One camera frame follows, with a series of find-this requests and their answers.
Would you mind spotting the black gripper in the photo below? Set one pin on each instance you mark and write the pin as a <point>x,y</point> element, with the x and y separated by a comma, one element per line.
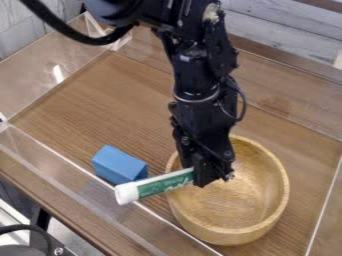
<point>201,123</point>

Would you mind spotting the green Expo marker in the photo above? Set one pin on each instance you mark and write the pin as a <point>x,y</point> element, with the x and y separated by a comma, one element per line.
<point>136,190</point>

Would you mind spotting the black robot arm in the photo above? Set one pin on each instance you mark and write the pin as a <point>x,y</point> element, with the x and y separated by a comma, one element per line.
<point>189,26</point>

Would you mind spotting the brown wooden bowl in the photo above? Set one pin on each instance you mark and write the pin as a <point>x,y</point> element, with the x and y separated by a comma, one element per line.
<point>231,213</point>

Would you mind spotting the blue rectangular block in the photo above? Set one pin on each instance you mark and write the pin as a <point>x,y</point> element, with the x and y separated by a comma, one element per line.
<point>116,166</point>

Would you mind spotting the black table leg bracket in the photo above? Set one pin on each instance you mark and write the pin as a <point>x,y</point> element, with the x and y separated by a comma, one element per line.
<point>41,240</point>

